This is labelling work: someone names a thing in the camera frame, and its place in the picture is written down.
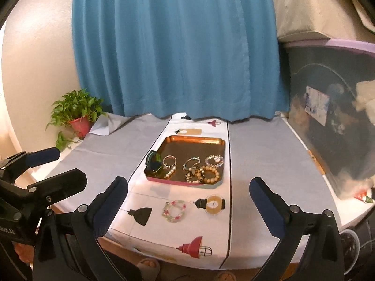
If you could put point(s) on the beige fabric storage box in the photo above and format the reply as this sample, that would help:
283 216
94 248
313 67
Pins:
307 8

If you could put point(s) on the person's foot in slipper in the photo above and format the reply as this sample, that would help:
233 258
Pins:
149 266
225 276

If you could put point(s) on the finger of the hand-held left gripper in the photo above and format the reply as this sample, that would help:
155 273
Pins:
44 155
64 183

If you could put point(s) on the orange metal tray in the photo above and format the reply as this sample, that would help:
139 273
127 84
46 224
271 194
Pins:
190 147

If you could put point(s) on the clear storage box purple lid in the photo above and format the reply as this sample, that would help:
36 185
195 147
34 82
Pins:
337 140

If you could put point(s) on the red green small ornament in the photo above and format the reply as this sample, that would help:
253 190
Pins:
366 197

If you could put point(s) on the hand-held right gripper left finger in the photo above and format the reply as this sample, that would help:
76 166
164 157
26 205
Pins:
112 202

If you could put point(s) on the person's right foot in slipper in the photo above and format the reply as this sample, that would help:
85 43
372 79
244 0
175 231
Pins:
225 276

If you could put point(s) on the round dark container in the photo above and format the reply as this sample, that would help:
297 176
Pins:
350 248

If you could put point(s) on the green black wristwatch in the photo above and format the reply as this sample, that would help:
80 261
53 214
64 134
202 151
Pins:
153 161

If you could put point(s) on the clear crystal bangle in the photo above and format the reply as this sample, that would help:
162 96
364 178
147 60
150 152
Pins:
214 160

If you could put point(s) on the white label sticker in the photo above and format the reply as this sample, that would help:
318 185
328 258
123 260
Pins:
318 105

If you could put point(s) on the person's left hand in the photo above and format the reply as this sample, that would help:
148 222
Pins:
22 253

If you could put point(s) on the green plant in red pot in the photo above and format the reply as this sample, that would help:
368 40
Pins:
77 111

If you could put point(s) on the person's left foot in slipper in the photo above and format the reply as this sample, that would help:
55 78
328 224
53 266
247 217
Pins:
149 266

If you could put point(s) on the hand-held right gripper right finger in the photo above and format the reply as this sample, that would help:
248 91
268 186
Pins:
266 207

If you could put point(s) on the blue curtain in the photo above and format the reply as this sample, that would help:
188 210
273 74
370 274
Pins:
175 44

